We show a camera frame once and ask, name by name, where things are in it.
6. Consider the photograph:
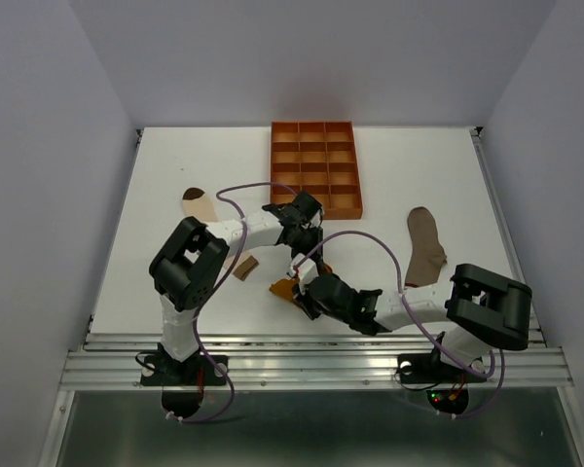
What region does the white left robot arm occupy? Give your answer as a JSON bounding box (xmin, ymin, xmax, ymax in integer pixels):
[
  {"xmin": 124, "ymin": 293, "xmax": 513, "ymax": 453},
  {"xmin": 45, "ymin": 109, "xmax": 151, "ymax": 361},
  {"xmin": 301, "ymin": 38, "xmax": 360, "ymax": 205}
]
[{"xmin": 149, "ymin": 191, "xmax": 324, "ymax": 383}]

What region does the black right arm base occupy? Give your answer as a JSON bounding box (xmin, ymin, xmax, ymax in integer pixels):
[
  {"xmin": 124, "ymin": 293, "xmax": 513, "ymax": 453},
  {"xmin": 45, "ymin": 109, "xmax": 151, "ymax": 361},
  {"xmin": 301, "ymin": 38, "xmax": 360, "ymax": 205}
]
[{"xmin": 395, "ymin": 351, "xmax": 485, "ymax": 415}]

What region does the orange compartment tray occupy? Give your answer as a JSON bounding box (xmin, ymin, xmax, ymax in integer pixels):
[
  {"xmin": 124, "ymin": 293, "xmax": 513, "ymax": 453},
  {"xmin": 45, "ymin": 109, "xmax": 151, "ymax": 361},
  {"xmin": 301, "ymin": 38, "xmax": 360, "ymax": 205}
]
[{"xmin": 270, "ymin": 121, "xmax": 363, "ymax": 220}]

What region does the mustard yellow striped sock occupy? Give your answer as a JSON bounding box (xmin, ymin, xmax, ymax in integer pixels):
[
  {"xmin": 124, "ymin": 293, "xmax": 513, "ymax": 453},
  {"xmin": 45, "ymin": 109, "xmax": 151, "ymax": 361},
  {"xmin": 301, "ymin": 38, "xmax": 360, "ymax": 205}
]
[{"xmin": 269, "ymin": 265, "xmax": 333, "ymax": 306}]

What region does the aluminium right side rail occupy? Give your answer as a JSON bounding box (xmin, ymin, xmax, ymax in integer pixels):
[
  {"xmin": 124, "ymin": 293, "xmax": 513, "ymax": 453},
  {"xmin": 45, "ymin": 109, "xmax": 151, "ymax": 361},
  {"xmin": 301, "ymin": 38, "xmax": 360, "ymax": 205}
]
[{"xmin": 470, "ymin": 126, "xmax": 546, "ymax": 341}]

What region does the aluminium front rail frame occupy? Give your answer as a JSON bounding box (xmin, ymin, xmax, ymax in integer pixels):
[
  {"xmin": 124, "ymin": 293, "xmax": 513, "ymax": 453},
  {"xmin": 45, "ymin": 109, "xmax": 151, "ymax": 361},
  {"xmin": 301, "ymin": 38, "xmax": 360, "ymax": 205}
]
[{"xmin": 60, "ymin": 333, "xmax": 575, "ymax": 391}]

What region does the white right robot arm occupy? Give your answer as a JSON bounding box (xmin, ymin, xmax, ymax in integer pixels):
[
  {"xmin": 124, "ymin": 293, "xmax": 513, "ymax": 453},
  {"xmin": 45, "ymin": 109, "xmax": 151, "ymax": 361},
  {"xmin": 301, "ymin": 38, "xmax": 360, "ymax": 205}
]
[{"xmin": 290, "ymin": 260, "xmax": 532, "ymax": 379}]

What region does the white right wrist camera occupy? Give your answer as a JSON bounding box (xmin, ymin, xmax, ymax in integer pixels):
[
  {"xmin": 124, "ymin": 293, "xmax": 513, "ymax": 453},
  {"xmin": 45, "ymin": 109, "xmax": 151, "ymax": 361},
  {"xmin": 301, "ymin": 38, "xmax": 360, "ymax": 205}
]
[{"xmin": 288, "ymin": 253, "xmax": 319, "ymax": 282}]

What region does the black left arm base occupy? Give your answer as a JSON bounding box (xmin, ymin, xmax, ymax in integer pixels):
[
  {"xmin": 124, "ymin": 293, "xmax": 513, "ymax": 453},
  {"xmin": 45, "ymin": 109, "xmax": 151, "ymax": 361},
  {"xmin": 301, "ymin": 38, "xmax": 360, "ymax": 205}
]
[{"xmin": 134, "ymin": 350, "xmax": 226, "ymax": 422}]

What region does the taupe sock with maroon cuff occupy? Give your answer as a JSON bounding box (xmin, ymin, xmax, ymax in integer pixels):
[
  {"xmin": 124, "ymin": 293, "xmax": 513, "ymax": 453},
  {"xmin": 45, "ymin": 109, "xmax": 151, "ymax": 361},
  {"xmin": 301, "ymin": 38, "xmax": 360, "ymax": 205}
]
[{"xmin": 405, "ymin": 206, "xmax": 447, "ymax": 288}]

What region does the cream and brown sock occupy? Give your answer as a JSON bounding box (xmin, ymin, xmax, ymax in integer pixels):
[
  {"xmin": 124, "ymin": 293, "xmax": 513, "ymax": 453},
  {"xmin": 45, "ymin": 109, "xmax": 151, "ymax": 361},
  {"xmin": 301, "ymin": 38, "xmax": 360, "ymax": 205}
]
[{"xmin": 182, "ymin": 187, "xmax": 259, "ymax": 281}]

